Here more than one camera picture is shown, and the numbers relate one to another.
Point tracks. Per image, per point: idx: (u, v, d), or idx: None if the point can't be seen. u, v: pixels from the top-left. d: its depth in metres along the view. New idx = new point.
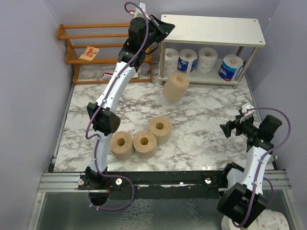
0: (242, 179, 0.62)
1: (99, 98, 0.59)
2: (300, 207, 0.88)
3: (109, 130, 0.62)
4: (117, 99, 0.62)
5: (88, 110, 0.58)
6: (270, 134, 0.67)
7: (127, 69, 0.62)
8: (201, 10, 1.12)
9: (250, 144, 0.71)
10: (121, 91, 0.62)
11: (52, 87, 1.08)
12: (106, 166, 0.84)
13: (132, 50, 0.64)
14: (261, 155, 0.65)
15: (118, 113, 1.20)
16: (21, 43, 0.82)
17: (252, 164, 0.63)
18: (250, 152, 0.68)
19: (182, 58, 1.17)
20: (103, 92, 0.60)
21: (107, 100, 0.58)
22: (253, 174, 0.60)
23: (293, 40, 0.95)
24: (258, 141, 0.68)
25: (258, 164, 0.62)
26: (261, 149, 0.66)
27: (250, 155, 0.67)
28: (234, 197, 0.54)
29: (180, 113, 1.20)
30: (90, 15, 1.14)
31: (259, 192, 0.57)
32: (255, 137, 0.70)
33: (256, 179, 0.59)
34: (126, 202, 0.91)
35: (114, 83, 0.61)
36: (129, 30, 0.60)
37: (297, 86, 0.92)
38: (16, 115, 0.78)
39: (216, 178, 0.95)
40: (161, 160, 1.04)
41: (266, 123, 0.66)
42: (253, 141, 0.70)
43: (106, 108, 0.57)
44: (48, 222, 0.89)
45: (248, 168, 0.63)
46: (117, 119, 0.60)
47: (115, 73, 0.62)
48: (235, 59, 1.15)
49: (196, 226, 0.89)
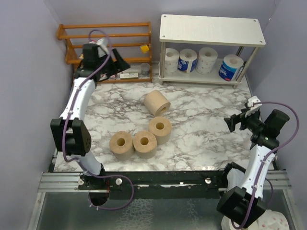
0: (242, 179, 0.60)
1: (64, 112, 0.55)
2: (300, 206, 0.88)
3: (81, 150, 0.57)
4: (84, 109, 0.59)
5: (53, 129, 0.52)
6: (276, 132, 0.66)
7: (88, 83, 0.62)
8: (201, 9, 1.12)
9: (254, 141, 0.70)
10: (85, 103, 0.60)
11: (52, 87, 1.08)
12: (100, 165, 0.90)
13: (89, 69, 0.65)
14: (265, 154, 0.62)
15: (118, 113, 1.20)
16: (21, 43, 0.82)
17: (254, 165, 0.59)
18: (253, 150, 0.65)
19: (182, 58, 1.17)
20: (66, 106, 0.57)
21: (73, 111, 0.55)
22: (253, 177, 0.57)
23: (293, 40, 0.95)
24: (263, 138, 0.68)
25: (260, 166, 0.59)
26: (265, 148, 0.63)
27: (252, 155, 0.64)
28: (233, 199, 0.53)
29: (180, 113, 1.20)
30: (90, 15, 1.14)
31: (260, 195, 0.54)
32: (260, 133, 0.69)
33: (257, 181, 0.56)
34: (126, 202, 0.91)
35: (76, 96, 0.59)
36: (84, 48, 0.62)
37: (297, 86, 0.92)
38: (16, 115, 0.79)
39: (216, 178, 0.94)
40: (161, 160, 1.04)
41: (273, 119, 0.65)
42: (257, 137, 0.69)
43: (74, 118, 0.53)
44: (48, 222, 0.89)
45: (249, 169, 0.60)
46: (88, 133, 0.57)
47: (75, 87, 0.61)
48: (235, 59, 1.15)
49: (196, 226, 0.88)
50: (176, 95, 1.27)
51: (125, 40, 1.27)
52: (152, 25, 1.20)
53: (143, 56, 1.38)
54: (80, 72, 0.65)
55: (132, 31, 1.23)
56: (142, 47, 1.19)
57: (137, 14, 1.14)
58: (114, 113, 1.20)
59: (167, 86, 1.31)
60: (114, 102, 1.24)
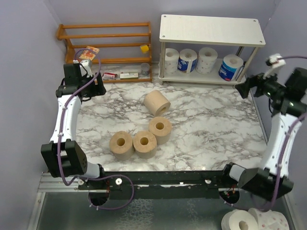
0: (264, 156, 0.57)
1: (54, 135, 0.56)
2: (300, 207, 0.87)
3: (79, 170, 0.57)
4: (74, 128, 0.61)
5: (44, 155, 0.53)
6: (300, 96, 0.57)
7: (73, 99, 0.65)
8: (201, 9, 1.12)
9: (275, 108, 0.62)
10: (73, 121, 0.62)
11: (52, 87, 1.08)
12: (100, 166, 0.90)
13: (71, 86, 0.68)
14: (289, 125, 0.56)
15: (118, 113, 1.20)
16: (21, 43, 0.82)
17: (277, 140, 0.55)
18: (275, 120, 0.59)
19: (182, 58, 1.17)
20: (55, 127, 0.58)
21: (63, 133, 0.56)
22: (277, 155, 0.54)
23: (294, 40, 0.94)
24: (287, 102, 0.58)
25: (284, 140, 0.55)
26: (289, 117, 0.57)
27: (274, 126, 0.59)
28: (256, 181, 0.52)
29: (180, 113, 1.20)
30: (89, 14, 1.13)
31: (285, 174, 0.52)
32: (282, 98, 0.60)
33: (281, 160, 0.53)
34: (126, 202, 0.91)
35: (64, 116, 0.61)
36: (66, 66, 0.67)
37: None
38: (16, 115, 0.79)
39: (216, 178, 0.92)
40: (161, 160, 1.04)
41: (296, 79, 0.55)
42: (280, 103, 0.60)
43: (65, 139, 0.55)
44: (48, 222, 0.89)
45: (270, 143, 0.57)
46: (82, 153, 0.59)
47: (61, 107, 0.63)
48: (235, 59, 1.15)
49: (196, 226, 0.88)
50: (176, 95, 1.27)
51: (125, 40, 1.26)
52: (152, 24, 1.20)
53: (143, 56, 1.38)
54: (63, 89, 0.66)
55: (132, 31, 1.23)
56: (142, 47, 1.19)
57: (137, 15, 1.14)
58: (114, 113, 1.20)
59: (167, 86, 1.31)
60: (114, 102, 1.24)
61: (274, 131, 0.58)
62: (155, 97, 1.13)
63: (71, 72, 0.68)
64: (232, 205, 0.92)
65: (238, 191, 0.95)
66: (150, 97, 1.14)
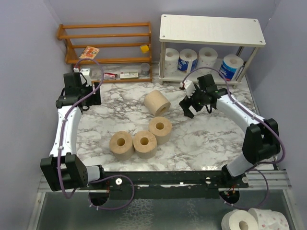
0: (242, 124, 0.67)
1: (54, 148, 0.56)
2: (301, 207, 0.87)
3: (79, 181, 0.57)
4: (74, 141, 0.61)
5: (44, 169, 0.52)
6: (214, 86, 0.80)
7: (74, 110, 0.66)
8: (201, 9, 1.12)
9: (212, 102, 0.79)
10: (73, 134, 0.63)
11: (52, 87, 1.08)
12: (100, 167, 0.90)
13: (72, 96, 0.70)
14: (228, 99, 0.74)
15: (118, 113, 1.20)
16: (21, 43, 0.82)
17: (235, 109, 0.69)
18: (220, 105, 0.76)
19: (182, 58, 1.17)
20: (55, 140, 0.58)
21: (63, 146, 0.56)
22: (245, 113, 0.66)
23: (294, 40, 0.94)
24: (214, 93, 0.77)
25: (236, 106, 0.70)
26: (224, 97, 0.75)
27: (224, 107, 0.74)
28: (257, 138, 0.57)
29: (180, 114, 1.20)
30: (89, 14, 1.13)
31: (263, 118, 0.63)
32: (211, 93, 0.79)
33: (249, 113, 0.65)
34: (126, 202, 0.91)
35: (64, 128, 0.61)
36: (67, 77, 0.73)
37: (297, 86, 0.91)
38: (16, 115, 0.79)
39: (216, 178, 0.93)
40: (161, 160, 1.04)
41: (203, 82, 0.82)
42: (212, 97, 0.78)
43: (65, 153, 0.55)
44: (48, 222, 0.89)
45: (235, 114, 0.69)
46: (82, 166, 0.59)
47: (61, 119, 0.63)
48: (235, 59, 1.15)
49: (196, 226, 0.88)
50: (176, 95, 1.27)
51: (125, 40, 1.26)
52: (152, 25, 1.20)
53: (143, 56, 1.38)
54: (63, 99, 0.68)
55: (132, 31, 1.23)
56: (142, 47, 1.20)
57: (137, 15, 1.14)
58: (114, 113, 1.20)
59: (167, 86, 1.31)
60: (114, 102, 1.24)
61: (226, 109, 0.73)
62: (154, 97, 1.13)
63: (71, 82, 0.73)
64: (232, 204, 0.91)
65: (238, 191, 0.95)
66: (150, 97, 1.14)
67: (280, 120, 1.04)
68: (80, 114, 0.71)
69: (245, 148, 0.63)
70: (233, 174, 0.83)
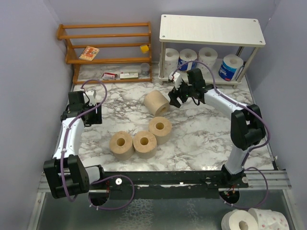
0: (229, 114, 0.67)
1: (57, 151, 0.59)
2: (300, 207, 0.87)
3: (82, 186, 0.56)
4: (76, 146, 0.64)
5: (47, 172, 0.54)
6: (201, 81, 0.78)
7: (77, 120, 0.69)
8: (201, 9, 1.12)
9: (200, 98, 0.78)
10: (76, 141, 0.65)
11: (52, 87, 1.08)
12: (100, 166, 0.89)
13: (75, 110, 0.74)
14: (214, 91, 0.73)
15: (118, 113, 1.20)
16: (21, 43, 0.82)
17: (220, 100, 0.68)
18: (207, 98, 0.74)
19: (182, 58, 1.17)
20: (59, 144, 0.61)
21: (66, 149, 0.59)
22: (230, 102, 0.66)
23: (294, 40, 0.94)
24: (202, 89, 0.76)
25: (221, 96, 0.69)
26: (210, 91, 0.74)
27: (210, 99, 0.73)
28: (242, 123, 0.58)
29: (180, 114, 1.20)
30: (89, 15, 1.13)
31: (246, 105, 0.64)
32: (198, 89, 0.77)
33: (233, 101, 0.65)
34: (126, 202, 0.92)
35: (67, 134, 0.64)
36: (71, 94, 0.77)
37: (297, 86, 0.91)
38: (16, 115, 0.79)
39: (216, 178, 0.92)
40: (161, 160, 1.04)
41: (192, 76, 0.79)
42: (200, 93, 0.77)
43: (69, 155, 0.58)
44: (48, 222, 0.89)
45: (221, 106, 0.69)
46: (84, 171, 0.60)
47: (64, 127, 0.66)
48: (235, 58, 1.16)
49: (196, 226, 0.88)
50: None
51: (124, 40, 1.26)
52: (152, 25, 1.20)
53: (143, 56, 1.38)
54: (67, 112, 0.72)
55: (132, 31, 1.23)
56: (142, 47, 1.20)
57: (137, 15, 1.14)
58: (114, 113, 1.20)
59: (167, 86, 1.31)
60: (114, 102, 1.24)
61: (213, 101, 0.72)
62: (153, 97, 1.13)
63: (75, 99, 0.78)
64: (232, 205, 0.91)
65: (238, 191, 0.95)
66: (150, 98, 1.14)
67: (280, 120, 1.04)
68: (82, 127, 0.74)
69: (234, 135, 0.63)
70: (231, 172, 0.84)
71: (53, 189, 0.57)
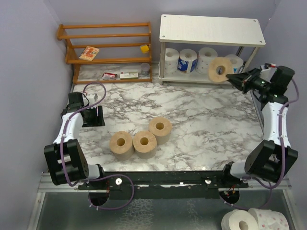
0: (265, 135, 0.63)
1: (58, 137, 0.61)
2: (300, 207, 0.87)
3: (80, 170, 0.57)
4: (76, 135, 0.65)
5: (48, 155, 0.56)
6: (284, 88, 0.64)
7: (77, 114, 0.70)
8: (201, 10, 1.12)
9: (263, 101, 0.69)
10: (76, 131, 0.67)
11: (52, 87, 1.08)
12: (99, 166, 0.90)
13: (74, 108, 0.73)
14: (279, 108, 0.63)
15: (118, 113, 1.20)
16: (21, 44, 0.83)
17: (273, 120, 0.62)
18: (265, 108, 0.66)
19: (182, 58, 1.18)
20: (59, 132, 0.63)
21: (66, 135, 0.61)
22: (277, 130, 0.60)
23: (294, 40, 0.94)
24: (271, 97, 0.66)
25: (278, 119, 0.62)
26: (277, 104, 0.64)
27: (267, 112, 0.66)
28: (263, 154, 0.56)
29: (180, 113, 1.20)
30: (89, 15, 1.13)
31: (288, 145, 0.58)
32: (268, 93, 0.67)
33: (282, 132, 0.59)
34: (126, 201, 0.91)
35: (66, 124, 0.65)
36: (70, 94, 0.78)
37: (297, 86, 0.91)
38: (16, 115, 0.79)
39: (216, 178, 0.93)
40: (161, 160, 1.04)
41: (278, 75, 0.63)
42: (266, 97, 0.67)
43: (68, 139, 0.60)
44: (48, 223, 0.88)
45: (269, 124, 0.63)
46: (84, 156, 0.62)
47: (64, 120, 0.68)
48: (235, 59, 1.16)
49: (196, 226, 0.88)
50: (176, 95, 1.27)
51: (124, 40, 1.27)
52: (152, 25, 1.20)
53: (143, 56, 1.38)
54: (67, 109, 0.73)
55: (132, 31, 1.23)
56: (142, 47, 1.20)
57: (137, 15, 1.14)
58: (114, 113, 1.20)
59: (167, 86, 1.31)
60: (114, 102, 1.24)
61: (267, 114, 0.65)
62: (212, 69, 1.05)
63: (74, 98, 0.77)
64: (232, 205, 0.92)
65: (238, 191, 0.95)
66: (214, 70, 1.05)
67: None
68: (82, 124, 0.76)
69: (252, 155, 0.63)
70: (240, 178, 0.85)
71: (53, 175, 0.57)
